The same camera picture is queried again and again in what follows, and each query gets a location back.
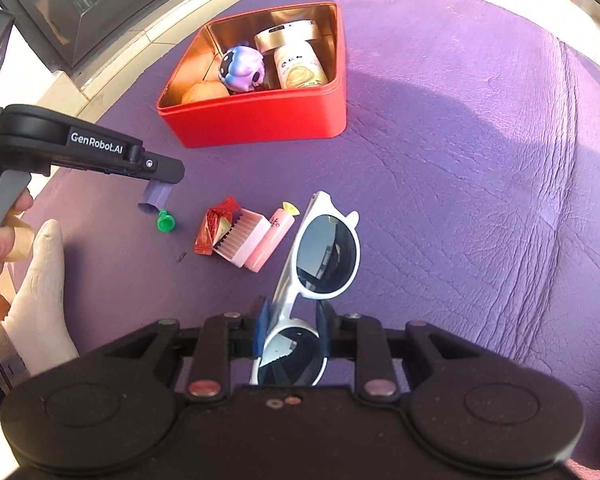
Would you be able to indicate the orange fruit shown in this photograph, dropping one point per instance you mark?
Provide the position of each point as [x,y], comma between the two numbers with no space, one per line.
[205,92]

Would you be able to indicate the small grey purple tube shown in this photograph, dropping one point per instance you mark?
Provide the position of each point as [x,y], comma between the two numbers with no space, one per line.
[156,195]

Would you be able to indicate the white sunglasses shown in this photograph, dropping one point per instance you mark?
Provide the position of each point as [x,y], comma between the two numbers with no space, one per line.
[330,255]

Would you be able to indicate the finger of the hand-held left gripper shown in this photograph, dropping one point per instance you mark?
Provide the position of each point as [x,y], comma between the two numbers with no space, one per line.
[160,167]

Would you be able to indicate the round silver tin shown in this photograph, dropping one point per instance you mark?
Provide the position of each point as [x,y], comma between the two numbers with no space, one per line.
[285,35]

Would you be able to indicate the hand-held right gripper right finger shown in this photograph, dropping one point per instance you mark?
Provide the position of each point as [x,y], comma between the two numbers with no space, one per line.
[322,327]

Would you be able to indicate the white bottle with yellow label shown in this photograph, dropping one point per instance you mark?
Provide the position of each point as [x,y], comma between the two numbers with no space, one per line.
[300,65]

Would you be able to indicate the sliding glass door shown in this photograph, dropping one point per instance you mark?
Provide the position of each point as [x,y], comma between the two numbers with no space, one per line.
[80,10]

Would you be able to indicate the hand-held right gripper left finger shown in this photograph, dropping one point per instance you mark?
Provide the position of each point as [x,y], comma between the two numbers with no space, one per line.
[261,332]

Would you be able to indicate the person's left foot white sock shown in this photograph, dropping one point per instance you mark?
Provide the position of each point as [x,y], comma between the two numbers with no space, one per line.
[40,285]

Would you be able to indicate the pink lip balm tube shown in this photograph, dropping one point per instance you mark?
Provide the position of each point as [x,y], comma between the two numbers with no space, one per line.
[270,240]

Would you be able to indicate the purple cartoon figure toy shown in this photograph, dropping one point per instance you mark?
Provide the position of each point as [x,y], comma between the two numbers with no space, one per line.
[240,67]

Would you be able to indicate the small green plastic piece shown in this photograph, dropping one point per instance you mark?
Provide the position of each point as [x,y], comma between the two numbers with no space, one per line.
[166,222]

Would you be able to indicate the red tin box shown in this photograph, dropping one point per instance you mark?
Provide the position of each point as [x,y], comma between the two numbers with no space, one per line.
[260,120]

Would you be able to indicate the purple floor mat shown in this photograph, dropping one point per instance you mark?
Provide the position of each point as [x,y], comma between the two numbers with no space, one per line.
[455,185]

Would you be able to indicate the red snack packet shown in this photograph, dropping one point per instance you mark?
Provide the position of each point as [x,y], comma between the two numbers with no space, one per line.
[207,232]

